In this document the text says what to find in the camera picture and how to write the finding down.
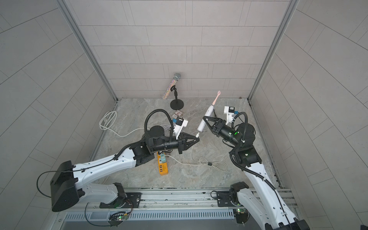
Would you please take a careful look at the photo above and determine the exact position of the white vented cable duct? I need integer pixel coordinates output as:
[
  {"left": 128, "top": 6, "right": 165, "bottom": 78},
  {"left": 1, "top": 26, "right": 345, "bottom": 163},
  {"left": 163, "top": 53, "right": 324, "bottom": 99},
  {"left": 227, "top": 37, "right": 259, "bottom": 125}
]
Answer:
[{"left": 64, "top": 209, "right": 235, "bottom": 222}]

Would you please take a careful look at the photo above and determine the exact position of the teal charger adapter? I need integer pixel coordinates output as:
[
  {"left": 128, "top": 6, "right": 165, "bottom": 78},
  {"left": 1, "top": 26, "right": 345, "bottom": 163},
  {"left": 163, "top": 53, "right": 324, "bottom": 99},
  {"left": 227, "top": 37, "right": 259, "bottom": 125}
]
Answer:
[{"left": 160, "top": 153, "right": 166, "bottom": 163}]

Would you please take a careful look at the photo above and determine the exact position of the orange power strip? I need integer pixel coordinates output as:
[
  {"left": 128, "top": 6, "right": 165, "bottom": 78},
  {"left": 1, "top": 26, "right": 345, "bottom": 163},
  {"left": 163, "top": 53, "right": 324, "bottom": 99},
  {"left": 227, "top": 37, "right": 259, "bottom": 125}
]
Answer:
[{"left": 157, "top": 152, "right": 168, "bottom": 176}]

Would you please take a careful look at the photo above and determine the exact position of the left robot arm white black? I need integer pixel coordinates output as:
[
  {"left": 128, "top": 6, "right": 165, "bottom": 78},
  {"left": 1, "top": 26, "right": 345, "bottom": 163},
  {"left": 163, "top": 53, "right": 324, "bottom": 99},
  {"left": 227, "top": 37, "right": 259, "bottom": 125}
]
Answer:
[{"left": 49, "top": 109, "right": 200, "bottom": 212}]

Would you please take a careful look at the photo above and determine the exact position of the white pink electric toothbrush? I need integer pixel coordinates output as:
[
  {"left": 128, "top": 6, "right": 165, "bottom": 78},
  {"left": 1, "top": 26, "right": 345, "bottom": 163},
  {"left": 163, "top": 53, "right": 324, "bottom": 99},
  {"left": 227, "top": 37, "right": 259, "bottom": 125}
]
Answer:
[{"left": 195, "top": 91, "right": 221, "bottom": 138}]

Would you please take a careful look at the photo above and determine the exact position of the white charging cable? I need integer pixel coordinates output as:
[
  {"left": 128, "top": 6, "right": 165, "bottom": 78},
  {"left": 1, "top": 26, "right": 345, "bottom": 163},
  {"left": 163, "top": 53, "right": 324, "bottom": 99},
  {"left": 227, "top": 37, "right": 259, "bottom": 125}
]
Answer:
[{"left": 165, "top": 133, "right": 228, "bottom": 173}]

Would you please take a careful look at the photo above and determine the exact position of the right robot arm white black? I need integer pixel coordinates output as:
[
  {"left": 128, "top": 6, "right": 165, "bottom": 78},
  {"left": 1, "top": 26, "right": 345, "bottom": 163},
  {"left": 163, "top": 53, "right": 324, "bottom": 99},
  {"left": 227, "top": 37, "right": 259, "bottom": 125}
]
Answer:
[{"left": 203, "top": 112, "right": 309, "bottom": 230}]

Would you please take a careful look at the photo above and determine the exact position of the small pink patterned box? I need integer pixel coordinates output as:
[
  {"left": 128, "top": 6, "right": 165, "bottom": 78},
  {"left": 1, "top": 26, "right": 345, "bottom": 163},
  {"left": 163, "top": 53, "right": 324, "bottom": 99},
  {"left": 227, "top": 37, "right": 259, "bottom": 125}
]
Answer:
[{"left": 171, "top": 110, "right": 184, "bottom": 119}]

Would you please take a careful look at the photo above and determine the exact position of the aluminium mounting rail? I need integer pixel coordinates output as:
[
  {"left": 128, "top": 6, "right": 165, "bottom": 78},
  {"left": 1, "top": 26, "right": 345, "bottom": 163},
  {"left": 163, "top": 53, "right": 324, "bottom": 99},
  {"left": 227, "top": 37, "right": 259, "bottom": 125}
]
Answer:
[{"left": 61, "top": 188, "right": 297, "bottom": 209}]

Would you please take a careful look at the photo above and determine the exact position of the glitter microphone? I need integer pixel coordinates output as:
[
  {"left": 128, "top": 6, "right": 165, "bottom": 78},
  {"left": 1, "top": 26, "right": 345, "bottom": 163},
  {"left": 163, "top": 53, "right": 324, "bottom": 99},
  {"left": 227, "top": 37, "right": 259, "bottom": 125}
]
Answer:
[{"left": 162, "top": 73, "right": 181, "bottom": 99}]

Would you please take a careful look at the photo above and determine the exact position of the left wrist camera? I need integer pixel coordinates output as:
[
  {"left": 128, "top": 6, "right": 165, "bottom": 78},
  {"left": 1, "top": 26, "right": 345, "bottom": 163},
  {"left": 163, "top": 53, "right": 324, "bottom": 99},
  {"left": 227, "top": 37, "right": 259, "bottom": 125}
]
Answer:
[{"left": 172, "top": 117, "right": 188, "bottom": 139}]

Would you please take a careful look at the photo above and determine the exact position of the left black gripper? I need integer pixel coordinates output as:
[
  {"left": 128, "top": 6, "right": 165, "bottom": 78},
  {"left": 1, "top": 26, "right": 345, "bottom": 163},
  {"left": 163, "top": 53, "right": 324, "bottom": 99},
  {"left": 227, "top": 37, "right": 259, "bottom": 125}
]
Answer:
[{"left": 150, "top": 132, "right": 198, "bottom": 155}]

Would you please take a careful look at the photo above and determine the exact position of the white power strip cord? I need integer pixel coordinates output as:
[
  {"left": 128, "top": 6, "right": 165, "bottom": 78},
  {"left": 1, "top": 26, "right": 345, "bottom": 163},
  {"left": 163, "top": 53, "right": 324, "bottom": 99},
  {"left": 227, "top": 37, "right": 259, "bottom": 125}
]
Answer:
[{"left": 99, "top": 110, "right": 146, "bottom": 138}]

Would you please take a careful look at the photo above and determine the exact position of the black microphone stand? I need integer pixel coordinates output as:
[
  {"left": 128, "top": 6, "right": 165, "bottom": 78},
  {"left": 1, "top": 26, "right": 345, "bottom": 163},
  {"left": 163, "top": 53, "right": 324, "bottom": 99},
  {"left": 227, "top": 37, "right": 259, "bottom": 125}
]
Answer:
[{"left": 170, "top": 85, "right": 184, "bottom": 110}]

